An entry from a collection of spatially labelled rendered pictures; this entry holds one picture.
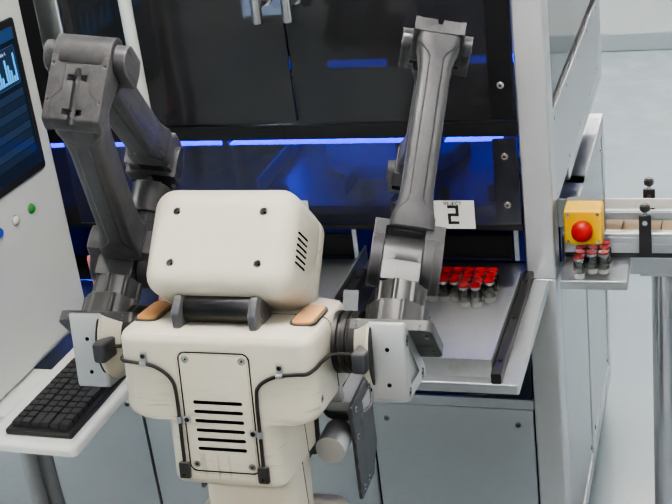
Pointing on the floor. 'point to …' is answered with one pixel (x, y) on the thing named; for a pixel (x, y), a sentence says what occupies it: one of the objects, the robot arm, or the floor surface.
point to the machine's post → (542, 240)
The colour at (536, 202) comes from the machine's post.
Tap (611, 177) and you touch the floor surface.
